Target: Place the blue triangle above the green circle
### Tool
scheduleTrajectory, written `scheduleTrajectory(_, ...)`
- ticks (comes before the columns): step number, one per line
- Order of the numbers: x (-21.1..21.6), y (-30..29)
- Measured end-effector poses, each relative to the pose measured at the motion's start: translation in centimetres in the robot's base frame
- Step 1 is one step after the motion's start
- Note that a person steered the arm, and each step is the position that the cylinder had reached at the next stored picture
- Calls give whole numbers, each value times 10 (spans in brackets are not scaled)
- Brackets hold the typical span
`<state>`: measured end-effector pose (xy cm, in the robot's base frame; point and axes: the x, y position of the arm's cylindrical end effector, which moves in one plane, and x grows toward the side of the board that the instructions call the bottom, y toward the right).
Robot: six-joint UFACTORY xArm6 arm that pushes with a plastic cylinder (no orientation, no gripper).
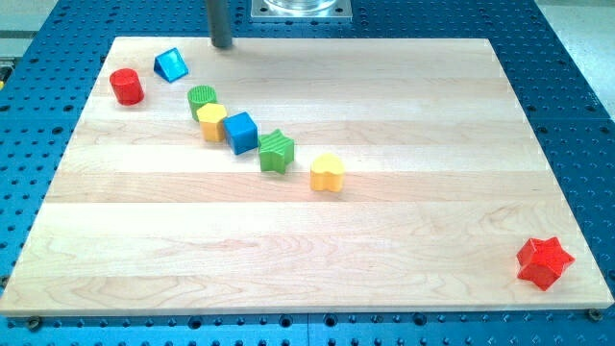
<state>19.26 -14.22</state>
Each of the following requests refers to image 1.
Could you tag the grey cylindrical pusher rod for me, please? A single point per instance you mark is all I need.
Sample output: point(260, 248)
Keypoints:
point(220, 30)

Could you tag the blue triangle block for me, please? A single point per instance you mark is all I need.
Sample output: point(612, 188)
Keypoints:
point(170, 65)

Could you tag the green cylinder block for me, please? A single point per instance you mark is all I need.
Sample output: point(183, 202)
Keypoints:
point(198, 96)

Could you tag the yellow hexagon block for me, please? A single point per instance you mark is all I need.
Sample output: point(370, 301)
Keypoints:
point(210, 118)

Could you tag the blue cube block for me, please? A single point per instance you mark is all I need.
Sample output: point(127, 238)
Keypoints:
point(241, 132)

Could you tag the red cylinder block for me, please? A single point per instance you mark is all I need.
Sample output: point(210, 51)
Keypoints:
point(126, 86)

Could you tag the green star block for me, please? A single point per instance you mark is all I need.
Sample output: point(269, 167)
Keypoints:
point(275, 151)

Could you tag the blue perforated metal table plate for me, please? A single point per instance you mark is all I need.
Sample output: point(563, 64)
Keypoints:
point(48, 89)

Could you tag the yellow heart block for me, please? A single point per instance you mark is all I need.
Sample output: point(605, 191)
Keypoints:
point(327, 172)

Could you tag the wooden board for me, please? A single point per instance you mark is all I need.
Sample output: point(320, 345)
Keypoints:
point(444, 183)

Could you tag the red star block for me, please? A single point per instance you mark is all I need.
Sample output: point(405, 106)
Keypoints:
point(543, 261)

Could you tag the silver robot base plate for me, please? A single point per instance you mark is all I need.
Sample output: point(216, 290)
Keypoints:
point(301, 9)

